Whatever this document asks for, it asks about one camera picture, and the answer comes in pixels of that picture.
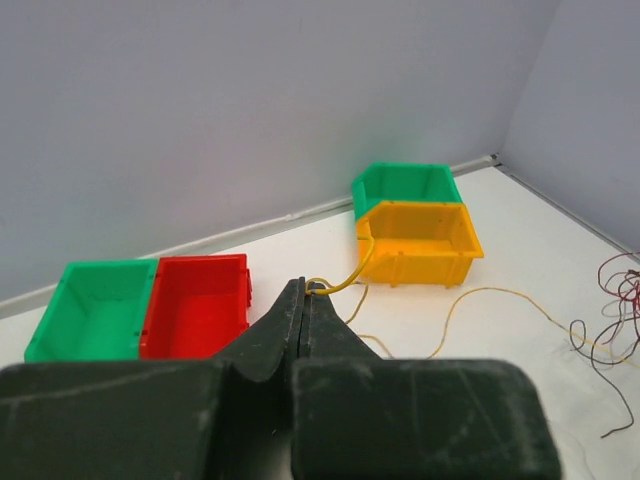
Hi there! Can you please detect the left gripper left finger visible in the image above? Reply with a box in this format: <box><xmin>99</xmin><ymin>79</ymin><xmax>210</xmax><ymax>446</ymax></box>
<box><xmin>1</xmin><ymin>279</ymin><xmax>304</xmax><ymax>479</ymax></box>

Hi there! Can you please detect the red plastic bin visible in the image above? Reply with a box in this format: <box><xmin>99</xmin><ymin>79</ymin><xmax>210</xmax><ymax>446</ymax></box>
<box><xmin>139</xmin><ymin>254</ymin><xmax>252</xmax><ymax>360</ymax></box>

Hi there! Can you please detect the yellow plastic bin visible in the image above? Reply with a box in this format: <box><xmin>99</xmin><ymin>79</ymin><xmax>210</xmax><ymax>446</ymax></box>
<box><xmin>355</xmin><ymin>201</ymin><xmax>484</xmax><ymax>287</ymax></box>

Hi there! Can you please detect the left green plastic bin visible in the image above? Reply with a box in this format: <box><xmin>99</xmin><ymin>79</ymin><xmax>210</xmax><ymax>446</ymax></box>
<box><xmin>24</xmin><ymin>259</ymin><xmax>158</xmax><ymax>363</ymax></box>

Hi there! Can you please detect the green plastic bin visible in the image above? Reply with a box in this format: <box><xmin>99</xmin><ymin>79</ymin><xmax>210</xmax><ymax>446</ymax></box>
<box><xmin>24</xmin><ymin>259</ymin><xmax>158</xmax><ymax>363</ymax></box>
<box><xmin>351</xmin><ymin>162</ymin><xmax>462</xmax><ymax>221</ymax></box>

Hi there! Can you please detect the yellow wire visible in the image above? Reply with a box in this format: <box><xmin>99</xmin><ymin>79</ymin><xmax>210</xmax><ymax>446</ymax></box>
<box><xmin>304</xmin><ymin>234</ymin><xmax>640</xmax><ymax>371</ymax></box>

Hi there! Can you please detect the right green plastic bin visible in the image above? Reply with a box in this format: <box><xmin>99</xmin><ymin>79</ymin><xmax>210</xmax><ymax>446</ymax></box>
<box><xmin>351</xmin><ymin>162</ymin><xmax>462</xmax><ymax>221</ymax></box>

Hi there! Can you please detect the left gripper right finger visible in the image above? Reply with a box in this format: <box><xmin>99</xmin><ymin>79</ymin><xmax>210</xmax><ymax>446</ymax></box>
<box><xmin>291</xmin><ymin>288</ymin><xmax>563</xmax><ymax>479</ymax></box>

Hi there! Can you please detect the wire bundle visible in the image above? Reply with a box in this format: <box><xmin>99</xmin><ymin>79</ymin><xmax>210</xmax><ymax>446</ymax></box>
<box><xmin>569</xmin><ymin>252</ymin><xmax>640</xmax><ymax>439</ymax></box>

